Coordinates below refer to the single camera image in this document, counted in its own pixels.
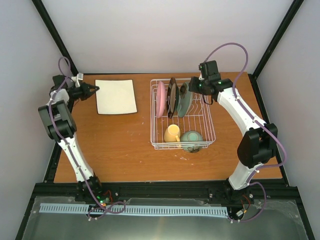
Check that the white wire dish rack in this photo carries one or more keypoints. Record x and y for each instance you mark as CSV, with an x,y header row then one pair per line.
x,y
198,118

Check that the black frame post left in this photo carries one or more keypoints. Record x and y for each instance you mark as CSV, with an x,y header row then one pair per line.
x,y
44,15

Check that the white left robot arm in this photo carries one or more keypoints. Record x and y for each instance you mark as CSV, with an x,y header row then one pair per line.
x,y
61,127

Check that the square grey black-edged plate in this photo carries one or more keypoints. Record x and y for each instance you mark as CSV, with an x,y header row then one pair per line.
x,y
115,97

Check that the dark round plate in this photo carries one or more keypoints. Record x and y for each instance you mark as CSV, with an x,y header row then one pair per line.
x,y
172,97

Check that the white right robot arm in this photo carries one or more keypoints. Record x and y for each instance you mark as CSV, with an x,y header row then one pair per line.
x,y
257,146

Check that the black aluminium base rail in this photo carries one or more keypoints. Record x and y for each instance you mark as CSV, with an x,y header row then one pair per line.
x,y
212,192

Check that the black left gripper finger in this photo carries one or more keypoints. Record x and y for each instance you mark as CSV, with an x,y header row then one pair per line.
x,y
90,87
87,93

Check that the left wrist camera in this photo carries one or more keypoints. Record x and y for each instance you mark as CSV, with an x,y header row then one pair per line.
x,y
77,79

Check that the teal floral round plate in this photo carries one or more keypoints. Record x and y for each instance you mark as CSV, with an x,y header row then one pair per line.
x,y
185,100

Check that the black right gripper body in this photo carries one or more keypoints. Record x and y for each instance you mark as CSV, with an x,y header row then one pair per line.
x,y
199,89

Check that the light blue slotted cable duct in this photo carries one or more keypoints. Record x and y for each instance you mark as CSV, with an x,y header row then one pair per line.
x,y
137,210

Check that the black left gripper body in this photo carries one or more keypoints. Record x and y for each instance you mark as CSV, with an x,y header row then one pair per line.
x,y
80,93

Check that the black frame post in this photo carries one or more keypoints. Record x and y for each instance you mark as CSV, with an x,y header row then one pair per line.
x,y
44,15
282,28

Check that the yellow mug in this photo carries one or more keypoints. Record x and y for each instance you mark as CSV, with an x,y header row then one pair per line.
x,y
172,134

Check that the black frame post right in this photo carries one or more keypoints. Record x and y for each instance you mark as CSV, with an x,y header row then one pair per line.
x,y
282,28

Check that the mint green bowl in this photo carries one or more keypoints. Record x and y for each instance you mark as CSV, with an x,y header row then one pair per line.
x,y
191,141

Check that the pink plate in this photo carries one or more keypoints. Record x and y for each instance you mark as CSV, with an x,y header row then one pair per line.
x,y
160,99

